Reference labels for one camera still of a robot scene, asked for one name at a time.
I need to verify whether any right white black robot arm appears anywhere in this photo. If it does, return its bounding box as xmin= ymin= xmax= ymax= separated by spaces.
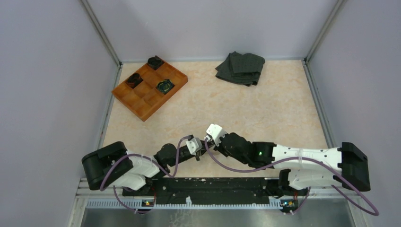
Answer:
xmin=205 ymin=132 xmax=371 ymax=195

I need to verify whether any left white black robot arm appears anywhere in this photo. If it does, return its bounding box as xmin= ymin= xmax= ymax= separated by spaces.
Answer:
xmin=81 ymin=136 xmax=206 ymax=195

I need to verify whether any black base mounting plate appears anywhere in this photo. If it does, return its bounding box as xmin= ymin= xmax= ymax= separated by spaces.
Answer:
xmin=122 ymin=177 xmax=308 ymax=205

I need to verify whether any black green coiled object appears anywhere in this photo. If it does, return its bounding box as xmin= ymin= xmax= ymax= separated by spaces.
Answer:
xmin=156 ymin=79 xmax=174 ymax=95

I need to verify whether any dark grey folded cloth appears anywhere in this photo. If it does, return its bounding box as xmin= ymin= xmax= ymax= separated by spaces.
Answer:
xmin=216 ymin=52 xmax=265 ymax=87

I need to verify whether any black object left compartment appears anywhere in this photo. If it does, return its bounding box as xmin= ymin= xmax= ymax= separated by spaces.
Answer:
xmin=125 ymin=73 xmax=143 ymax=88

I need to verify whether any black object compartment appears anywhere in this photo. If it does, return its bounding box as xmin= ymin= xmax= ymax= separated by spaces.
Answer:
xmin=125 ymin=73 xmax=143 ymax=88
xmin=147 ymin=56 xmax=165 ymax=70

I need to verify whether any black object back compartment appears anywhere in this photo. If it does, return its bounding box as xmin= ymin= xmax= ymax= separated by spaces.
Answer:
xmin=147 ymin=56 xmax=165 ymax=70

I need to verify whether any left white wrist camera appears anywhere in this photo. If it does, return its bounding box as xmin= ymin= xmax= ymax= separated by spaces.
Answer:
xmin=185 ymin=137 xmax=202 ymax=156

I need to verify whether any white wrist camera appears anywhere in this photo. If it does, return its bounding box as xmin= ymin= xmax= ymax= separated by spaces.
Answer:
xmin=185 ymin=137 xmax=202 ymax=156
xmin=204 ymin=123 xmax=227 ymax=141

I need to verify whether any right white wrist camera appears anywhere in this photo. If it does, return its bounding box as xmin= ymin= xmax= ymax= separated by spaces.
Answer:
xmin=204 ymin=123 xmax=227 ymax=141

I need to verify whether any white cable duct rail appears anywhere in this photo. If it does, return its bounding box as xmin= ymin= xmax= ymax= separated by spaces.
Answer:
xmin=86 ymin=197 xmax=283 ymax=210

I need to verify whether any left aluminium frame post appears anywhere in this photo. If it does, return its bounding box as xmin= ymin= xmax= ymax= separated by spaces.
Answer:
xmin=79 ymin=0 xmax=122 ymax=66

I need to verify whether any aluminium frame post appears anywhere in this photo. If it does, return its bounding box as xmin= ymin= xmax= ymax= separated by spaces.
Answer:
xmin=79 ymin=0 xmax=122 ymax=66
xmin=304 ymin=0 xmax=348 ymax=64

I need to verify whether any right aluminium frame post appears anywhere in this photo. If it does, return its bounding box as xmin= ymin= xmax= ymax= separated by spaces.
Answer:
xmin=304 ymin=0 xmax=348 ymax=64

